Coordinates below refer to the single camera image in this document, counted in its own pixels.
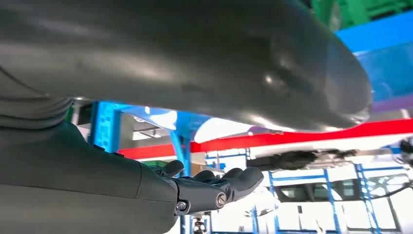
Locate red barrier belt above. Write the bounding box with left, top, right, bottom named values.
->
left=118, top=118, right=413, bottom=160

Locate silver finned wheel disc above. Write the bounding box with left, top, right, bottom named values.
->
left=247, top=149, right=358, bottom=172

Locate blue steel shelf rack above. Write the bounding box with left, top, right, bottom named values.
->
left=205, top=147, right=413, bottom=234
left=87, top=11, right=413, bottom=234

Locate green plastic crate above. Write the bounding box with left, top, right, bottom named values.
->
left=310, top=0, right=413, bottom=30

